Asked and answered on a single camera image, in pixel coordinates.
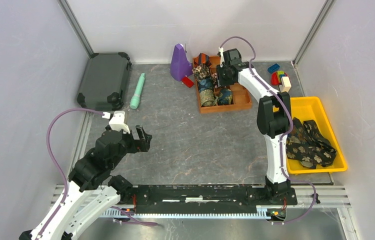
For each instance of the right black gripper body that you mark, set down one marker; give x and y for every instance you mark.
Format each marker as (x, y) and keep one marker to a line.
(223, 75)

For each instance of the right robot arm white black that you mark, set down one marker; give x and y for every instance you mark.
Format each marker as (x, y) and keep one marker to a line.
(274, 119)

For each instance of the rolled orange black tie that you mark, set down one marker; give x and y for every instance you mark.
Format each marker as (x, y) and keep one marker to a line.
(202, 59)

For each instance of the aluminium rail frame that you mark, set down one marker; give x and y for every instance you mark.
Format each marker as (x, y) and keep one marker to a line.
(322, 197)

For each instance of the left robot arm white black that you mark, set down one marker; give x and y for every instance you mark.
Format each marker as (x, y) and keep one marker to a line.
(91, 190)

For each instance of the orange compartment tray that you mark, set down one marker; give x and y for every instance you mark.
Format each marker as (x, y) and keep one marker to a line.
(241, 99)

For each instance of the small red block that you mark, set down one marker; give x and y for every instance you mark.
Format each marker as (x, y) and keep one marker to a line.
(187, 82)

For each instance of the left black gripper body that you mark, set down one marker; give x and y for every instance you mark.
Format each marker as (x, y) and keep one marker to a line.
(131, 145)

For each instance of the blue toy brick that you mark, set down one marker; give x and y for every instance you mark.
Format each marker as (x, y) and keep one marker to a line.
(273, 68)

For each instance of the rolled olive patterned tie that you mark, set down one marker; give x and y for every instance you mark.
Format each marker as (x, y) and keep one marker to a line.
(207, 98)

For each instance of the rolled navy gold tie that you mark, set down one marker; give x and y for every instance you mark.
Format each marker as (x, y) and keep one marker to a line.
(225, 97)

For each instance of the rolled blue patterned tie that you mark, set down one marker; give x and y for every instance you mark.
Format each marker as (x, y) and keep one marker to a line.
(205, 84)

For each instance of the rolled brown floral tie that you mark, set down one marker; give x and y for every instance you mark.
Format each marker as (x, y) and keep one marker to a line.
(201, 72)

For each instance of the colourful toy block stack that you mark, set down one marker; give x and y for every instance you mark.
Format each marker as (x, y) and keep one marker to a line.
(282, 80)

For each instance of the dark paisley ties in bin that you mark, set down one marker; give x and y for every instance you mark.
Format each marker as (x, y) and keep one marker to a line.
(306, 144)

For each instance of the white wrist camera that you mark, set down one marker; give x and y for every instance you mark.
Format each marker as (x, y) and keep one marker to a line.
(117, 121)
(221, 55)

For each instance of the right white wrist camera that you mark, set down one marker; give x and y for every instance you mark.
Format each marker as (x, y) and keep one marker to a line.
(221, 55)

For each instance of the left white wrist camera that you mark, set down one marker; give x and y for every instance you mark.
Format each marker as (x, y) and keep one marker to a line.
(117, 121)

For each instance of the dark green suitcase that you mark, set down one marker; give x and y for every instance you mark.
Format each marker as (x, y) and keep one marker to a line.
(104, 81)

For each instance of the purple metronome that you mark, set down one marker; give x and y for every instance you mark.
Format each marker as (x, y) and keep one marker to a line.
(180, 67)

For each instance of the mint green flashlight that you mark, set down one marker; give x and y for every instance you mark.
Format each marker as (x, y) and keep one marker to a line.
(136, 98)

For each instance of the yellow plastic bin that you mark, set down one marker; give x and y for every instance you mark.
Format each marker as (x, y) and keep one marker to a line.
(311, 108)

